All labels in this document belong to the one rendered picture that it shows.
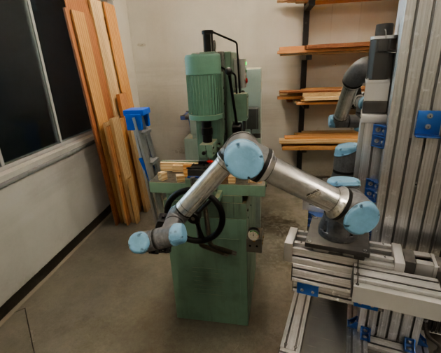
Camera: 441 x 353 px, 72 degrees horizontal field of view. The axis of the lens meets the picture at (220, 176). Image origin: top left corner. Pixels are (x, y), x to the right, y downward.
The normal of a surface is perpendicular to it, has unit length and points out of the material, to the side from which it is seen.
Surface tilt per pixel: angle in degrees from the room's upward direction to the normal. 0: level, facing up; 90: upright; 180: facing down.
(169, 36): 90
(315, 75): 90
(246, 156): 86
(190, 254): 90
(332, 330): 0
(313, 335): 0
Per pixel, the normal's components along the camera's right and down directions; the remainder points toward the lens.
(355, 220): 0.08, 0.40
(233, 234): -0.19, 0.35
